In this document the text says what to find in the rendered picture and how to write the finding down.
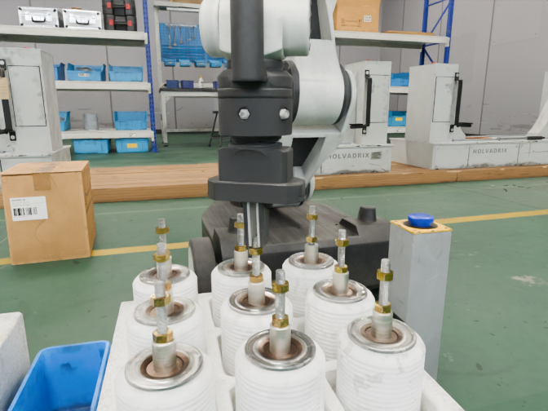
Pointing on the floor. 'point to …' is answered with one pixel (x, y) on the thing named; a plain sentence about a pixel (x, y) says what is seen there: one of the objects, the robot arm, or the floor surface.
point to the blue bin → (64, 378)
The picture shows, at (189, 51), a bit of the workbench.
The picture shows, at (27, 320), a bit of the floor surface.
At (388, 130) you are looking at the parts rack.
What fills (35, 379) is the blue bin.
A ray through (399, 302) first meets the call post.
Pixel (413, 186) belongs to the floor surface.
